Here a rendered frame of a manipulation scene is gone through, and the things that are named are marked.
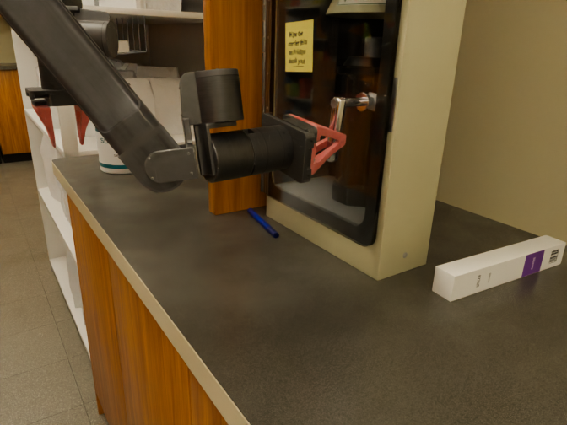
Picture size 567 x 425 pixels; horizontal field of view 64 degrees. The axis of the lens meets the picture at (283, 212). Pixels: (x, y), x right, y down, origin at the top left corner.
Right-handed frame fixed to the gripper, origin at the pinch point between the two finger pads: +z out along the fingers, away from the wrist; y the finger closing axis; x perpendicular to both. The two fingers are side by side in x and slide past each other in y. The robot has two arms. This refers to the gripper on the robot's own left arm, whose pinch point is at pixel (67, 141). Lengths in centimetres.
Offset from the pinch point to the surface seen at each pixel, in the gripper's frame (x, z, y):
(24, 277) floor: 179, 110, -4
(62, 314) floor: 128, 110, 7
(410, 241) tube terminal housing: -46, 11, 39
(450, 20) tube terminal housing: -46, -21, 41
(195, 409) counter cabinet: -39, 32, 6
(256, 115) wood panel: -9.3, -3.9, 33.7
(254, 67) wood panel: -9.3, -12.9, 33.1
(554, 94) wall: -45, -10, 76
